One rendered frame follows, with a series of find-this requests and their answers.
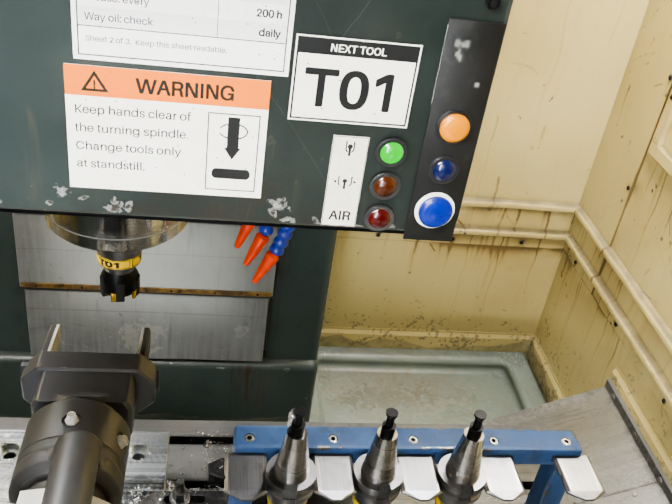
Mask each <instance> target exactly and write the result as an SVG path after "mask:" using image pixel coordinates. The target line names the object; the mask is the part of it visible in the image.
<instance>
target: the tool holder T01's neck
mask: <svg viewBox="0 0 672 504"><path fill-rule="evenodd" d="M97 253H98V254H99V255H100V256H101V257H103V258H105V259H107V260H111V261H126V260H130V259H133V258H135V257H137V256H138V255H139V254H140V253H141V250H139V251H132V252H102V251H97ZM139 264H140V263H139ZM139 264H137V265H136V266H138V265H139ZM100 265H101V264H100ZM101 266H102V265H101ZM136 266H134V267H136ZM102 267H103V268H105V269H108V270H113V271H125V270H129V269H132V268H134V267H132V268H129V269H123V270H114V269H109V268H106V267H104V266H102Z"/></svg>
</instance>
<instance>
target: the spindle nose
mask: <svg viewBox="0 0 672 504"><path fill-rule="evenodd" d="M45 217H46V222H47V224H48V226H49V227H50V229H51V230H52V231H53V232H54V233H55V234H56V235H58V236H59V237H60V238H62V239H64V240H66V241H68V242H69V243H72V244H74V245H76V246H79V247H82V248H86V249H90V250H95V251H102V252H132V251H139V250H144V249H148V248H152V247H155V246H158V245H160V244H163V243H165V242H167V241H168V240H170V239H172V238H173V237H175V236H176V235H178V234H179V233H180V232H181V231H182V230H183V229H184V227H185V226H186V224H187V222H179V221H161V220H143V219H125V218H107V217H89V216H71V215H53V214H45Z"/></svg>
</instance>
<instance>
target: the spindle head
mask: <svg viewBox="0 0 672 504"><path fill-rule="evenodd" d="M512 4H513V0H296V6H295V16H294V25H293V35H292V44H291V54H290V63H289V73H288V77H283V76H271V75H260V74H248V73H236V72H225V71H213V70H202V69H190V68H179V67H167V66H155V65H144V64H132V63H121V62H109V61H98V60H86V59H75V58H73V43H72V23H71V3H70V0H0V212H17V213H35V214H53V215H71V216H89V217H107V218H125V219H143V220H161V221H179V222H197V223H215V224H234V225H252V226H270V227H288V228H306V229H324V230H342V231H360V232H378V233H396V234H404V230H405V226H406V221H407V216H408V212H409V207H410V202H411V197H412V193H413V188H414V183H415V179H416V174H417V169H418V164H419V160H420V155H421V150H422V146H423V141H424V136H425V132H426V127H427V122H428V117H429V113H430V108H431V102H432V98H433V93H434V88H435V83H436V79H437V74H438V69H439V65H440V60H441V55H442V51H443V46H444V41H445V36H446V32H447V27H448V23H449V19H450V18H458V19H468V20H477V21H487V22H497V23H506V27H505V31H504V35H503V39H502V43H501V47H500V51H499V55H500V52H501V48H502V44H503V40H504V36H505V32H506V28H507V24H508V20H509V16H510V12H511V8H512ZM297 33H305V34H315V35H326V36H336V37H347V38H357V39H367V40H378V41H388V42H399V43H409V44H420V45H423V48H422V53H421V58H420V63H419V68H418V74H417V79H416V84H415V89H414V94H413V99H412V104H411V109H410V114H409V119H408V124H407V128H395V127H382V126H370V125H357V124H344V123H331V122H318V121H305V120H292V119H287V117H288V108H289V99H290V89H291V80H292V71H293V61H294V52H295V43H296V34H297ZM499 55H498V59H499ZM498 59H497V63H498ZM63 63H71V64H82V65H94V66H106V67H118V68H129V69H141V70H153V71H164V72H176V73H188V74H199V75H211V76H223V77H235V78H246V79H258V80H270V81H271V91H270V102H269V113H268V123H267V134H266V145H265V156H264V166H263V177H262V188H261V198H246V197H230V196H214V195H197V194H181V193H164V192H148V191H132V190H115V189H99V188H83V187H70V176H69V158H68V141H67V123H66V106H65V88H64V71H63ZM497 63H496V67H497ZM496 67H495V71H496ZM495 71H494V75H495ZM494 75H493V79H494ZM493 79H492V82H491V86H490V90H489V94H488V98H487V102H486V106H485V110H484V114H483V118H482V122H483V119H484V115H485V111H486V107H487V103H488V99H489V95H490V91H491V87H492V83H493ZM482 122H481V126H482ZM481 126H480V130H481ZM480 130H479V134H480ZM479 134H478V138H479ZM334 135H345V136H358V137H370V140H369V146H368V152H367V158H366V164H365V169H364V175H363V181H362V187H361V193H360V199H359V204H358V210H357V216H356V222H355V227H352V226H334V225H321V219H322V212H323V206H324V199H325V192H326V185H327V178H328V171H329V164H330V157H331V150H332V143H333V136H334ZM388 137H398V138H400V139H402V140H403V141H404V142H405V143H406V146H407V149H408V153H407V157H406V159H405V160H404V161H403V162H402V163H401V164H399V165H397V166H394V167H386V166H383V165H381V164H380V163H379V162H378V161H377V159H376V155H375V150H376V147H377V145H378V144H379V143H380V142H381V141H382V140H383V139H385V138H388ZM478 138H477V142H478ZM477 142H476V146H477ZM476 146H475V150H476ZM475 150H474V154H475ZM474 154H473V158H474ZM473 158H472V162H473ZM472 162H471V166H472ZM471 166H470V169H469V173H468V177H467V181H466V185H465V189H466V186H467V182H468V178H469V174H470V170H471ZM383 171H390V172H393V173H395V174H396V175H397V176H398V177H399V179H400V182H401V188H400V191H399V192H398V194H397V195H396V196H394V197H393V198H391V199H388V200H380V199H377V198H375V197H374V196H373V195H372V194H371V192H370V189H369V184H370V181H371V179H372V178H373V177H374V176H375V175H376V174H377V173H380V172H383ZM465 189H464V193H465ZM464 193H463V197H464ZM463 197H462V201H463ZM462 201H461V205H462ZM375 204H385V205H388V206H389V207H390V208H391V209H392V210H393V212H394V221H393V223H392V225H391V226H390V227H389V228H387V229H386V230H383V231H373V230H370V229H369V228H367V226H366V225H365V223H364V214H365V212H366V210H367V209H368V208H369V207H371V206H373V205H375ZM461 205H460V209H461ZM460 209H459V213H460ZM459 213H458V217H459ZM458 217H457V220H458Z"/></svg>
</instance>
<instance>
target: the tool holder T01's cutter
mask: <svg viewBox="0 0 672 504"><path fill-rule="evenodd" d="M139 292H140V274H139V272H138V270H137V269H136V267H134V270H133V271H132V272H131V273H129V274H126V275H112V274H110V273H108V272H107V271H106V270H105V268H103V270H102V271H101V275H100V293H101V295H102V296H103V297H105V296H111V302H125V297H127V296H130V295H132V298H133V299H135V298H136V296H138V294H139Z"/></svg>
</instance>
